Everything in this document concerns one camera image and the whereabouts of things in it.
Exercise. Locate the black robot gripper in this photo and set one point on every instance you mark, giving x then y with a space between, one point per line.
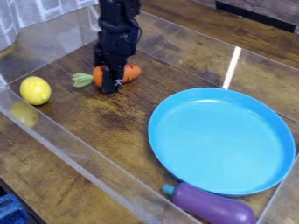
115 46

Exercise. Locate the orange toy carrot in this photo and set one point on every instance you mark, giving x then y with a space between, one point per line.
82 79

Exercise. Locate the yellow toy lemon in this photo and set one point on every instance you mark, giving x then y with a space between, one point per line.
35 90

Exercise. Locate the white curtain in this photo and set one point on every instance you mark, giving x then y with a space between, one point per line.
20 13

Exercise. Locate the black baseboard strip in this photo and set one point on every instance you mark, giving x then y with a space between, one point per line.
255 16

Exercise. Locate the blue plastic plate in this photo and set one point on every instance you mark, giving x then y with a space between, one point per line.
222 141

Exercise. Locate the blue plastic crate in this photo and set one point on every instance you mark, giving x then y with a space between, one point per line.
12 212

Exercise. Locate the purple toy eggplant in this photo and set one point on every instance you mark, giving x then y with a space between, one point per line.
214 208

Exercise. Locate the clear acrylic enclosure wall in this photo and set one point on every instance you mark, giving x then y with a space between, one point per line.
75 155

